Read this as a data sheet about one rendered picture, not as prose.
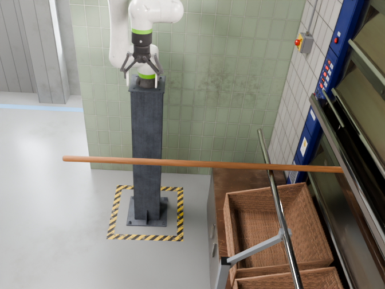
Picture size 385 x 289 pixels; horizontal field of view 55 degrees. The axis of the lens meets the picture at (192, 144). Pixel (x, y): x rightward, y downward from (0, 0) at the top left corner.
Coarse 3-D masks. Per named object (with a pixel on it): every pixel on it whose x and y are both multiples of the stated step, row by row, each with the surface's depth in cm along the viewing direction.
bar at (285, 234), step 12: (264, 144) 197; (264, 156) 190; (276, 192) 169; (276, 204) 164; (288, 228) 153; (276, 240) 154; (288, 240) 148; (252, 252) 159; (288, 252) 144; (228, 264) 163; (216, 288) 175; (300, 288) 131
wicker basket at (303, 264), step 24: (240, 192) 228; (264, 192) 229; (288, 192) 229; (240, 216) 233; (264, 216) 235; (288, 216) 233; (312, 216) 207; (240, 240) 219; (264, 240) 220; (312, 240) 201; (264, 264) 207; (288, 264) 183; (312, 264) 184
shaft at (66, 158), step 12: (72, 156) 174; (84, 156) 175; (228, 168) 179; (240, 168) 178; (252, 168) 178; (264, 168) 179; (276, 168) 179; (288, 168) 179; (300, 168) 179; (312, 168) 180; (324, 168) 180; (336, 168) 180
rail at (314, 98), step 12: (312, 96) 190; (324, 120) 173; (336, 144) 159; (348, 168) 147; (360, 180) 140; (360, 192) 136; (372, 204) 131; (372, 216) 127; (384, 228) 122; (384, 240) 119
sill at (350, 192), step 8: (328, 144) 202; (328, 152) 201; (336, 160) 191; (344, 176) 181; (344, 184) 180; (352, 192) 172; (352, 200) 171; (360, 208) 164; (360, 216) 163; (368, 224) 157; (368, 232) 156; (376, 248) 149; (384, 264) 143; (384, 272) 143
